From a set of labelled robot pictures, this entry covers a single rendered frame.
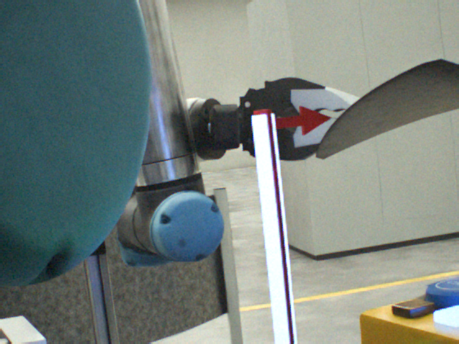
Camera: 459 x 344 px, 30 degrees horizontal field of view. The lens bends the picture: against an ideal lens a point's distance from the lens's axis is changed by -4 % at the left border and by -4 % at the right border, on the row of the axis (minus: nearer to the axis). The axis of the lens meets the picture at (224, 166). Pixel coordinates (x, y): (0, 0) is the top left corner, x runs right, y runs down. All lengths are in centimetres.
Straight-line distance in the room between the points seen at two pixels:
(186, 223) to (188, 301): 186
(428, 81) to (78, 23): 49
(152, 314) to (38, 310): 39
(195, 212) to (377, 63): 624
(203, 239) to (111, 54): 65
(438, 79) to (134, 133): 46
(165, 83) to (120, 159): 65
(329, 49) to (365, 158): 91
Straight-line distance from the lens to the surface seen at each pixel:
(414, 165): 721
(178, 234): 91
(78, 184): 26
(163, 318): 268
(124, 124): 28
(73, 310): 249
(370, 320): 49
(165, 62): 93
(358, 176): 704
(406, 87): 73
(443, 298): 48
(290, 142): 95
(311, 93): 95
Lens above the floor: 119
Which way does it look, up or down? 3 degrees down
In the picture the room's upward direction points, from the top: 6 degrees counter-clockwise
